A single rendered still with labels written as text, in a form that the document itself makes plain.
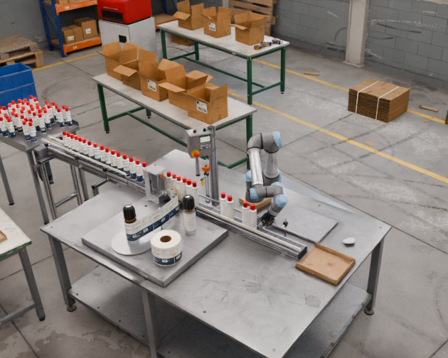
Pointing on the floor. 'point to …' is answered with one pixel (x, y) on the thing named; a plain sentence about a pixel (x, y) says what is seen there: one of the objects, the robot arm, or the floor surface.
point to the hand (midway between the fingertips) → (262, 226)
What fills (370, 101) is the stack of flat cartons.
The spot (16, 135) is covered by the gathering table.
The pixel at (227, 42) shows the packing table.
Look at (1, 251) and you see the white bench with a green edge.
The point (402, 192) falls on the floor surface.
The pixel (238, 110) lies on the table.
